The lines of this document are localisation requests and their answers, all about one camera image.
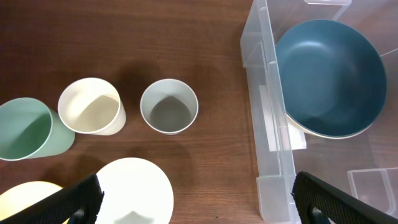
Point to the cream large bowl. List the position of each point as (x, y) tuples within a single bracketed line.
[(297, 125)]

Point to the mint green cup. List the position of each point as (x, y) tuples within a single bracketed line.
[(30, 129)]

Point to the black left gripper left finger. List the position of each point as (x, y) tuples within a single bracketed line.
[(79, 203)]

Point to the cream cup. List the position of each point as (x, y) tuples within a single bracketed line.
[(92, 106)]

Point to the clear plastic storage container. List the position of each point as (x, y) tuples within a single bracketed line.
[(364, 166)]

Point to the grey cup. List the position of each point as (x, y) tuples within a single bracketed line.
[(169, 106)]

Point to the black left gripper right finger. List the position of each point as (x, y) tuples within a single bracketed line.
[(319, 202)]

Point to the blue large bowl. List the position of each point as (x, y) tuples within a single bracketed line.
[(333, 79)]

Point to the white small bowl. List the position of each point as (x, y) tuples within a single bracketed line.
[(135, 191)]

